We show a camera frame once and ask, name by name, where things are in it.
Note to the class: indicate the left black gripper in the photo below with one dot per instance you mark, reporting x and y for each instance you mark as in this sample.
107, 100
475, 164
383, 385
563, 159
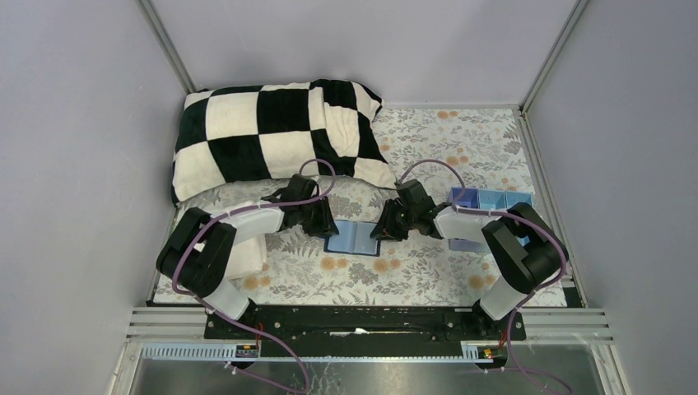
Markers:
318, 216

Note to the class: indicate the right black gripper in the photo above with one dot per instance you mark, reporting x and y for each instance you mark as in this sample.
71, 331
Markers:
397, 219

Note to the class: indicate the blue leather card holder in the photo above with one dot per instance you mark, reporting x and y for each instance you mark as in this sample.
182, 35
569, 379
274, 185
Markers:
353, 238

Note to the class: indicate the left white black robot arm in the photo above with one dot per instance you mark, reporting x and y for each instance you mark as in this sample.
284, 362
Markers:
287, 207

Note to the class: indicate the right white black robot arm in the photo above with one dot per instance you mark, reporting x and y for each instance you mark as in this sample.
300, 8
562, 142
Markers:
526, 251

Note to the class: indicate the folded white towel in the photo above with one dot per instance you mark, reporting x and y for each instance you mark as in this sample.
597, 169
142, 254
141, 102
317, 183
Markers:
244, 259

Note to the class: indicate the blue plastic compartment tray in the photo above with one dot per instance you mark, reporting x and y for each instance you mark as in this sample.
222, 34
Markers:
477, 198

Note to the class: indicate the floral patterned bed sheet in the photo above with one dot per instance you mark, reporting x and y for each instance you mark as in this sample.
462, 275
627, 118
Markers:
440, 148

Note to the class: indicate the black white checkered pillow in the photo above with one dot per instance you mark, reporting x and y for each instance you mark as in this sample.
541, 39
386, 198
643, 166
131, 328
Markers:
253, 133

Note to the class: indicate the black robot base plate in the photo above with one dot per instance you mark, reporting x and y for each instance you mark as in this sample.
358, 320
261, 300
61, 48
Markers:
367, 331

